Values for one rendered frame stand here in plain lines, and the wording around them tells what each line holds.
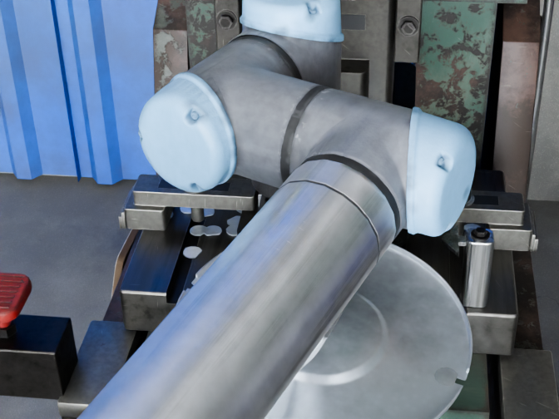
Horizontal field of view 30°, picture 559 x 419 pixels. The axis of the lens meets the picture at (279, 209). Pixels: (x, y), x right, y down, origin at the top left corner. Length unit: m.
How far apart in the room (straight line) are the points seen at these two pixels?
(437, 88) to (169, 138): 0.72
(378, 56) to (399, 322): 0.27
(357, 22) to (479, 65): 0.34
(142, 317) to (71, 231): 1.34
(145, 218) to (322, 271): 0.73
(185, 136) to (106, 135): 1.91
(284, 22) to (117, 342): 0.58
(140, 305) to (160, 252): 0.08
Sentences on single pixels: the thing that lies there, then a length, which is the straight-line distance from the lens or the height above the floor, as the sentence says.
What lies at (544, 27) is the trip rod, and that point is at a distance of 1.52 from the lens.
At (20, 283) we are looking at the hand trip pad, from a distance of 1.15.
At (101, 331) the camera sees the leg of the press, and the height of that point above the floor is 0.64.
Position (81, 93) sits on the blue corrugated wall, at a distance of 2.59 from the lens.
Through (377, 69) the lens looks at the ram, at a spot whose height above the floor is 0.96.
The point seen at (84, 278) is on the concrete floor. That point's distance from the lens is 2.40.
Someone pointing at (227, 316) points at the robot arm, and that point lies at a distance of 0.54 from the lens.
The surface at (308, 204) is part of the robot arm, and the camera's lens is 0.60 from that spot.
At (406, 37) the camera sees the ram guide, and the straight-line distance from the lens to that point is 1.02.
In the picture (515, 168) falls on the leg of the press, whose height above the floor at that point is 0.67.
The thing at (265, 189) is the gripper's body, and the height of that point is 0.99.
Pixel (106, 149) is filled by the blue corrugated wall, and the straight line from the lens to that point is 2.62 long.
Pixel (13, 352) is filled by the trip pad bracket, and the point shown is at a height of 0.70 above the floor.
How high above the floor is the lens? 1.45
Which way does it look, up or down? 34 degrees down
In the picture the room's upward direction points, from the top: 1 degrees counter-clockwise
